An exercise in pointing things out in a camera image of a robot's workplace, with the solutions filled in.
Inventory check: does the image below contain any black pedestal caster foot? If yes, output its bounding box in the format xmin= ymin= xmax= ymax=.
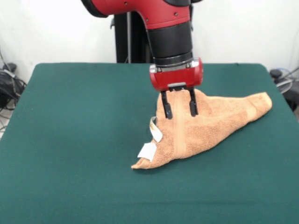
xmin=2 ymin=63 xmax=17 ymax=72
xmin=270 ymin=69 xmax=284 ymax=79

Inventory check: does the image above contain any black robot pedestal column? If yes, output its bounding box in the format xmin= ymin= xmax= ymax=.
xmin=110 ymin=4 xmax=195 ymax=63

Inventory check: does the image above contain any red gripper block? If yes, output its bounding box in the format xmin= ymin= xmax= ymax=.
xmin=149 ymin=57 xmax=204 ymax=120

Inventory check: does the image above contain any dark green table cloth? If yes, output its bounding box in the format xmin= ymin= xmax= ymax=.
xmin=0 ymin=62 xmax=299 ymax=224

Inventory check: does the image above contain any tan terry towel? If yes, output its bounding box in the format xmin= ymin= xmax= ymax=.
xmin=130 ymin=90 xmax=273 ymax=170

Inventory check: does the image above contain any tangle of black cables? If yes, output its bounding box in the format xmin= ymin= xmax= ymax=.
xmin=0 ymin=70 xmax=28 ymax=112
xmin=275 ymin=67 xmax=299 ymax=112

